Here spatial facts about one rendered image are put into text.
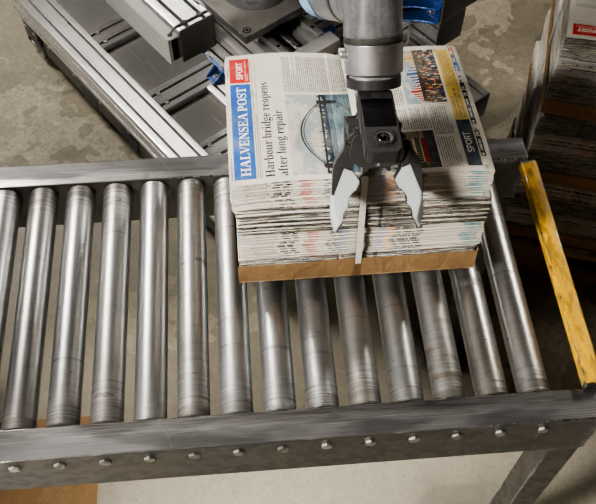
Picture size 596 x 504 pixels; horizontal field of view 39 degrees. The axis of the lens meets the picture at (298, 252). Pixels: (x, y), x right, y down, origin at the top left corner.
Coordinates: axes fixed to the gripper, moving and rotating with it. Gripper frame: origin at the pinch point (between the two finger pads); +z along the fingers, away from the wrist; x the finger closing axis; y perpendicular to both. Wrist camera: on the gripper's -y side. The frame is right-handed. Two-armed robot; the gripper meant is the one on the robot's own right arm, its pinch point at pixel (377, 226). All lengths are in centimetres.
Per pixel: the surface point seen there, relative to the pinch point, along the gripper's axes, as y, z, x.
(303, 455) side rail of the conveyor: -0.1, 36.2, 11.6
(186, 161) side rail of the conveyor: 40.5, 0.7, 28.7
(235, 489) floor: 57, 86, 26
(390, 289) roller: 16.8, 17.4, -4.4
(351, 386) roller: 3.9, 27.2, 3.7
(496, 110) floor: 154, 22, -60
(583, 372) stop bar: 1.4, 26.0, -31.0
